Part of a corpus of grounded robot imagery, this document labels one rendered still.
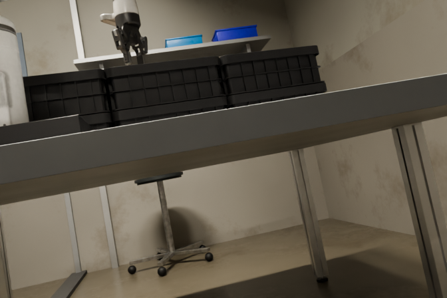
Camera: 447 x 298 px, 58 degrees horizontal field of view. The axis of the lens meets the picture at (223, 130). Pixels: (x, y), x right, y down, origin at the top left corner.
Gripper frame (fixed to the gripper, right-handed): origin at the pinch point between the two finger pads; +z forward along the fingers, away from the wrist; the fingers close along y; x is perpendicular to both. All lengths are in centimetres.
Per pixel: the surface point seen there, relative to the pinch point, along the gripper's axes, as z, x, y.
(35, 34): -107, 211, 139
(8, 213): 41, 241, 113
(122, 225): 69, 174, 166
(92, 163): 34, -44, -66
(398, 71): 0, -62, 167
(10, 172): 33, -37, -71
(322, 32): -56, -10, 235
